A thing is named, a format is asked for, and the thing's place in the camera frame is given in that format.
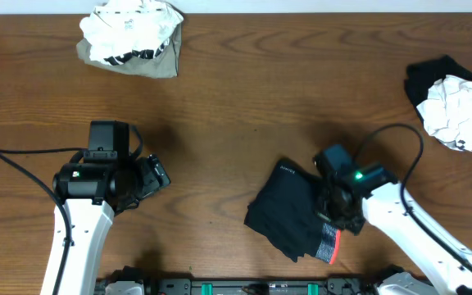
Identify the black shorts red waistband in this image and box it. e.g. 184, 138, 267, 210
244, 158, 341, 265

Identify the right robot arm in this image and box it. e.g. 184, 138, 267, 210
313, 144, 472, 294

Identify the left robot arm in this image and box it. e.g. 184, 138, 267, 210
41, 120, 170, 294

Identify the olive green folded garment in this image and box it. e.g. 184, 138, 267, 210
76, 25, 182, 79

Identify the black crumpled garment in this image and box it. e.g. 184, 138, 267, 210
404, 55, 472, 123

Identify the white crumpled garment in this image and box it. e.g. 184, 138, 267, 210
416, 75, 472, 152

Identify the white printed shirt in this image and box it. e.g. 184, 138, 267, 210
79, 0, 184, 66

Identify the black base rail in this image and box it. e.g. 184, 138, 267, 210
93, 266, 437, 295

